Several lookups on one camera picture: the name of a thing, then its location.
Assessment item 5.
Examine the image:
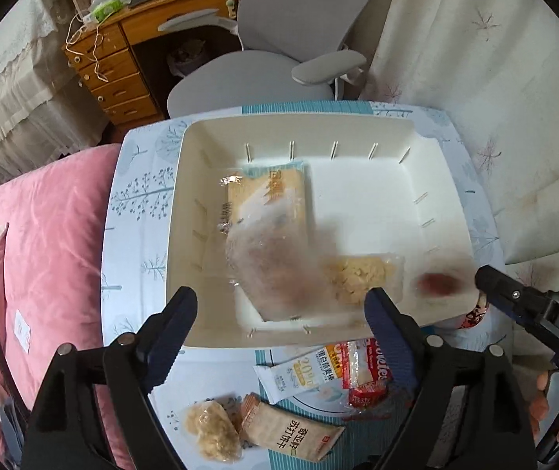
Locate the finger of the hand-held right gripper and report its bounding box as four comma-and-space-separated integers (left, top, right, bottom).
474, 264, 559, 338

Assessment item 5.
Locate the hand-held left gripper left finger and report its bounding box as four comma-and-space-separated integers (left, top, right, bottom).
20, 286, 199, 470

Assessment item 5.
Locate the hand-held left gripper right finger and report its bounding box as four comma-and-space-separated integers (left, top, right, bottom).
364, 286, 537, 470

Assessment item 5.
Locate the small red snack packet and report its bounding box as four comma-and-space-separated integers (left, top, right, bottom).
414, 255, 471, 299

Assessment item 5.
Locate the clear oat cluster packet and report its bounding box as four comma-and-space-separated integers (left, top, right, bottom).
181, 394, 243, 463

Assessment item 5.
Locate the white protein bar packet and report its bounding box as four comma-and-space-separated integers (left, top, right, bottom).
252, 345, 354, 405

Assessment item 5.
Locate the beige biscuit packet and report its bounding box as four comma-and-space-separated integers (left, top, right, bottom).
238, 392, 346, 463

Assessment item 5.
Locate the white plastic bin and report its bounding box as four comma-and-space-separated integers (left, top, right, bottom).
164, 114, 474, 353

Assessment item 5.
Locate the person's right hand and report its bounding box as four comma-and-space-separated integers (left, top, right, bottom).
528, 368, 559, 446

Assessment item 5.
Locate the red patterned snack packet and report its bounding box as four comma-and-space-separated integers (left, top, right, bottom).
448, 289, 493, 334

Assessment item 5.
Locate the red white snack packet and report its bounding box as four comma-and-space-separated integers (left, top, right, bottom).
341, 338, 390, 409

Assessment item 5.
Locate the clear yellow crumble snack packet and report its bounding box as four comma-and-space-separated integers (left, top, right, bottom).
321, 252, 405, 307

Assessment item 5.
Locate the tree print tablecloth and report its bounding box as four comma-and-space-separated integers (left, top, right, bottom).
100, 100, 506, 470

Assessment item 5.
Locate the pink blanket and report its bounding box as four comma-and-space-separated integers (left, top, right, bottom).
0, 143, 133, 470

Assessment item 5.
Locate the white paper tag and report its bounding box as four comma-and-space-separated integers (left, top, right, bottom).
12, 308, 33, 353

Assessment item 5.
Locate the yellow cracker packet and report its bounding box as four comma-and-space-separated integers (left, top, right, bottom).
218, 161, 312, 255

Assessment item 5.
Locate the cream floral cloth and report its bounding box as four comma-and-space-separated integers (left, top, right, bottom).
358, 0, 559, 304

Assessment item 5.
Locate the grey office chair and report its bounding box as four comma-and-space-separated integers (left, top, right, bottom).
157, 0, 393, 121

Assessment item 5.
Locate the wooden desk with drawers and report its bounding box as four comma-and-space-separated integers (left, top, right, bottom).
66, 0, 246, 130

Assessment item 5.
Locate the trash bin with bag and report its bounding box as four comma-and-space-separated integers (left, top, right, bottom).
167, 39, 216, 79

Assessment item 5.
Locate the white lace cloth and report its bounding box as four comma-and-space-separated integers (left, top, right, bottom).
0, 0, 114, 182

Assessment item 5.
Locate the green tissue packet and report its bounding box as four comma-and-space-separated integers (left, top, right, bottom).
83, 0, 140, 23

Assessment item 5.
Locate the white cable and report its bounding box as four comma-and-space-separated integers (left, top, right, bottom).
65, 0, 114, 99

